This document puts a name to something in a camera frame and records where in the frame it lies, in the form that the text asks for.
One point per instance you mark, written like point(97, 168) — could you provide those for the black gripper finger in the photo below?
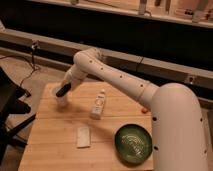
point(62, 91)

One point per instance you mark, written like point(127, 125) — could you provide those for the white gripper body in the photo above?
point(74, 76)

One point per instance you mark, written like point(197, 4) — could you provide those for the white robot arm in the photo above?
point(177, 123)

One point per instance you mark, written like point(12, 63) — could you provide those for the green ceramic bowl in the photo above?
point(133, 144)

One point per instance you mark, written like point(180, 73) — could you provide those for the white glue bottle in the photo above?
point(98, 106)

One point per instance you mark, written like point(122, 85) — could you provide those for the black chair base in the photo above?
point(10, 103)

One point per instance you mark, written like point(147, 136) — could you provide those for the small orange object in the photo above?
point(144, 110)

